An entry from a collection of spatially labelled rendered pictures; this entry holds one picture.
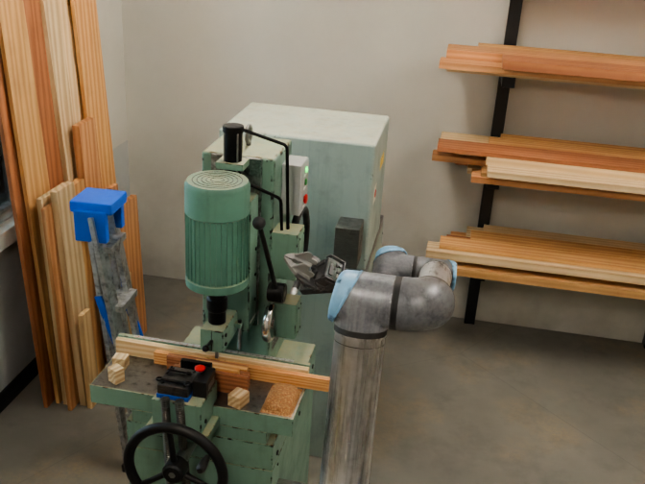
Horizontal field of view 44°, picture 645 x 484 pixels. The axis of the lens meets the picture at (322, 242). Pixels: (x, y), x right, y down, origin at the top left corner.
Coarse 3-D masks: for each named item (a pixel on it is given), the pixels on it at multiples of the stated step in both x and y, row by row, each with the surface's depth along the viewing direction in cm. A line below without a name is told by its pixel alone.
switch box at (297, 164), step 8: (296, 160) 239; (304, 160) 239; (296, 168) 235; (304, 168) 238; (296, 176) 236; (296, 184) 237; (296, 192) 238; (304, 192) 243; (296, 200) 239; (296, 208) 240
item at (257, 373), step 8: (160, 352) 236; (168, 352) 237; (176, 352) 237; (160, 360) 237; (224, 360) 234; (256, 368) 232; (264, 368) 232; (272, 368) 232; (256, 376) 232; (264, 376) 232; (272, 376) 231; (280, 376) 231; (288, 376) 230; (296, 376) 230; (304, 376) 229; (312, 376) 229; (320, 376) 229; (328, 376) 230; (296, 384) 231; (304, 384) 230; (312, 384) 229; (320, 384) 229; (328, 384) 228
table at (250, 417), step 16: (128, 368) 235; (144, 368) 236; (160, 368) 236; (96, 384) 226; (112, 384) 227; (128, 384) 227; (144, 384) 228; (256, 384) 231; (272, 384) 231; (96, 400) 228; (112, 400) 227; (128, 400) 226; (144, 400) 224; (224, 400) 223; (256, 400) 223; (304, 400) 231; (224, 416) 221; (240, 416) 220; (256, 416) 218; (272, 416) 218; (208, 432) 214; (272, 432) 220; (288, 432) 218
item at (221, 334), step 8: (232, 312) 235; (232, 320) 232; (208, 328) 225; (216, 328) 226; (224, 328) 226; (232, 328) 234; (208, 336) 226; (216, 336) 225; (224, 336) 225; (232, 336) 235; (216, 344) 226; (224, 344) 226
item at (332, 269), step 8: (328, 256) 210; (336, 256) 210; (320, 264) 211; (328, 264) 208; (336, 264) 209; (344, 264) 211; (320, 272) 210; (328, 272) 207; (336, 272) 209; (320, 280) 209; (328, 280) 209; (320, 288) 213; (328, 288) 211
